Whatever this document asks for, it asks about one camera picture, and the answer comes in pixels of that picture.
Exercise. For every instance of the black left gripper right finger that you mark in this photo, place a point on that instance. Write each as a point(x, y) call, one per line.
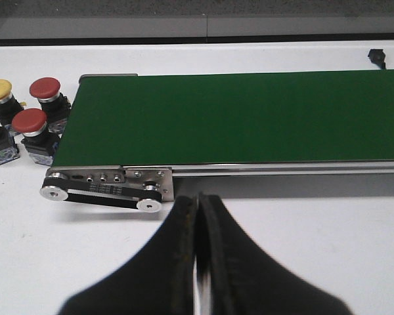
point(246, 280)

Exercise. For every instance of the black conveyor drive belt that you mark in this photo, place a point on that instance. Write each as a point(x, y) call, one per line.
point(58, 187)

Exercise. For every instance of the aluminium conveyor side rail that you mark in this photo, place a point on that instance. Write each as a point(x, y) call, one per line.
point(300, 168)

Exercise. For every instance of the grey stone counter slab left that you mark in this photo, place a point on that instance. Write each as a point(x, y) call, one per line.
point(102, 19)

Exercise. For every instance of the steel motor mounting plate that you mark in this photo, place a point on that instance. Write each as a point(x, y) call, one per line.
point(140, 177)

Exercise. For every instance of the grey stone counter slab right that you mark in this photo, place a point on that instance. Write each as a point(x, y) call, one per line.
point(263, 18)

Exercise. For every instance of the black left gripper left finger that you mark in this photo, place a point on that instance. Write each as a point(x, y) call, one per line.
point(157, 280)

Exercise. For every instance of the red mushroom push button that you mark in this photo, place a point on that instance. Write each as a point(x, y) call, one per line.
point(40, 143)
point(56, 106)

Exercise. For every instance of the grey stone counter slab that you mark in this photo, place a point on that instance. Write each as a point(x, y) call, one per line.
point(102, 19)
point(263, 18)

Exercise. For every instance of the green conveyor belt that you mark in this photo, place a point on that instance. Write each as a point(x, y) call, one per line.
point(231, 118)

